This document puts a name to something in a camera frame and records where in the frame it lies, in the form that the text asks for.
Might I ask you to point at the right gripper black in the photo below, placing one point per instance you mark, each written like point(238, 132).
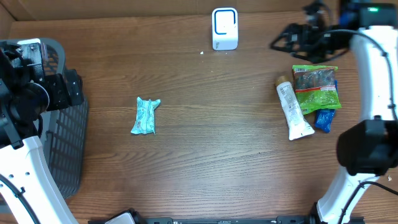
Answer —
point(301, 43)

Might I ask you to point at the green red snack bag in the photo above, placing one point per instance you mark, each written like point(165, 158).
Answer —
point(315, 87)

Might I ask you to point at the blue snack packet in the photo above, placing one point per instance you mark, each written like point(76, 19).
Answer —
point(325, 119)

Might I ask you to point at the white tube gold cap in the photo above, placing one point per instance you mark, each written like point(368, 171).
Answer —
point(297, 124)

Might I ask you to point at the teal small packet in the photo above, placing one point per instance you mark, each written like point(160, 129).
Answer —
point(145, 116)

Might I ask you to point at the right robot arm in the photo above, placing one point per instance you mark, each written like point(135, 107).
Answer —
point(368, 150)

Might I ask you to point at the white barcode scanner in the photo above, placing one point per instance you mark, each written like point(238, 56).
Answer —
point(224, 28)

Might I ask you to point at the grey plastic mesh basket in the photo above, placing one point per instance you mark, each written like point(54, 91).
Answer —
point(68, 149)

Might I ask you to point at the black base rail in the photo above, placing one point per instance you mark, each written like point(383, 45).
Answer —
point(137, 218)

